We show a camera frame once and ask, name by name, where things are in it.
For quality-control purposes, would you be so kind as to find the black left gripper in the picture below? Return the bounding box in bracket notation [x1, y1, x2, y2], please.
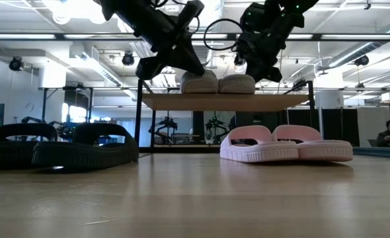
[134, 13, 206, 81]

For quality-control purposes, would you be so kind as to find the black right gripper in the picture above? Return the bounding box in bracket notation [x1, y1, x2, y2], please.
[236, 16, 305, 83]

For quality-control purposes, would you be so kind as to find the grey slide sandal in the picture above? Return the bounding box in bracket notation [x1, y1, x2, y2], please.
[218, 73, 256, 95]
[180, 69, 219, 95]

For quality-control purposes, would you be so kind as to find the pink slide sandal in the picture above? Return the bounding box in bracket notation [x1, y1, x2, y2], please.
[219, 124, 300, 164]
[272, 124, 354, 163]

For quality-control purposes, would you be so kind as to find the black slide sandal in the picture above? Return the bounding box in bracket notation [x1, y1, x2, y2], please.
[0, 122, 61, 170]
[31, 122, 140, 171]

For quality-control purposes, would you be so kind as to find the wooden shelf with black legs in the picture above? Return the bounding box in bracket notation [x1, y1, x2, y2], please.
[134, 79, 316, 154]

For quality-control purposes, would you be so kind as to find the black ceiling spotlight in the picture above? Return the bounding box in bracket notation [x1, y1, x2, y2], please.
[354, 54, 370, 67]
[9, 56, 24, 72]
[121, 51, 136, 67]

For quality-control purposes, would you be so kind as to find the black background metal stand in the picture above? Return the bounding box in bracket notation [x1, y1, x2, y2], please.
[38, 86, 95, 124]

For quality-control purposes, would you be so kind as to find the person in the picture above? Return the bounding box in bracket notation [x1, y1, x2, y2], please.
[375, 119, 390, 148]

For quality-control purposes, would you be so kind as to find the blue flat platform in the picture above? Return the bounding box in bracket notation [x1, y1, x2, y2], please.
[352, 147, 390, 159]

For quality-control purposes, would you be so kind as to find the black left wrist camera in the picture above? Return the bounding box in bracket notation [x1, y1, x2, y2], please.
[176, 0, 206, 36]

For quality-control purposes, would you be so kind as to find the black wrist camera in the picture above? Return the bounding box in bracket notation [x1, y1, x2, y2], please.
[240, 2, 268, 36]
[176, 0, 206, 36]

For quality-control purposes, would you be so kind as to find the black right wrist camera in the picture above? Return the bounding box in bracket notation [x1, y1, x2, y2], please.
[240, 2, 268, 36]

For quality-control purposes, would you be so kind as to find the black metal table frame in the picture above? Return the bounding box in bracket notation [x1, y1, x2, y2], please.
[141, 146, 221, 154]

